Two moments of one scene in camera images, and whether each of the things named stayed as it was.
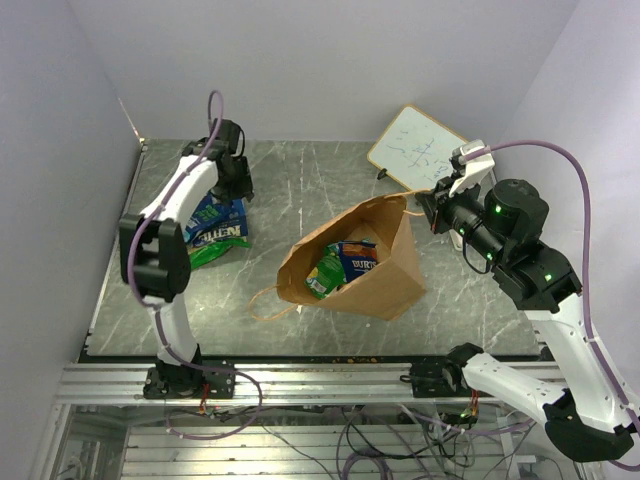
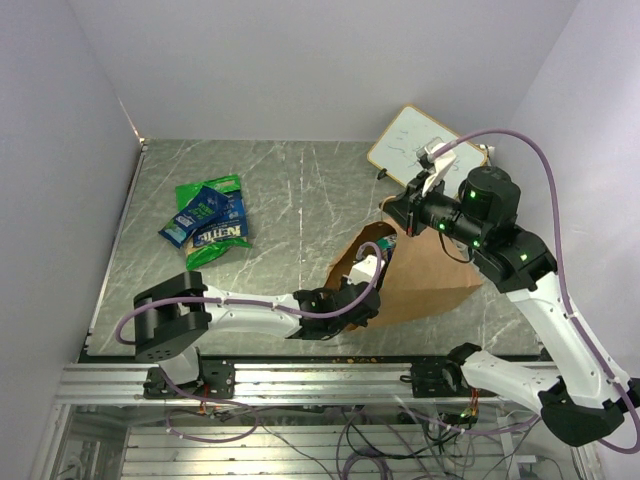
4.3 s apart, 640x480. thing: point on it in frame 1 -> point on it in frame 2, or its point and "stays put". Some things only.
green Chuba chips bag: (205, 254) stays put
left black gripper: (245, 187) -> (344, 284)
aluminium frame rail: (266, 384) stays put
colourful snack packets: (340, 262) -> (386, 246)
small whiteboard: (415, 150) stays put
